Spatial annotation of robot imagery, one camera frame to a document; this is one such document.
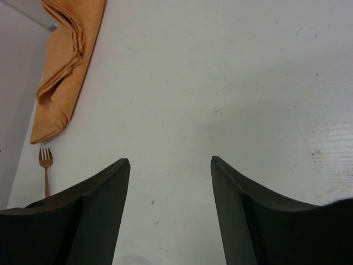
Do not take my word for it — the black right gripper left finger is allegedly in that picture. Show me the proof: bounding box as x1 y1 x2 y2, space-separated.
1 158 130 264

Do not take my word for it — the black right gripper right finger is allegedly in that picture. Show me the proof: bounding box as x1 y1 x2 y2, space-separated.
211 156 352 264

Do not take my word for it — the orange cloth napkin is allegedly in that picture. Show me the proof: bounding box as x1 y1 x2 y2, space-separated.
30 0 106 144

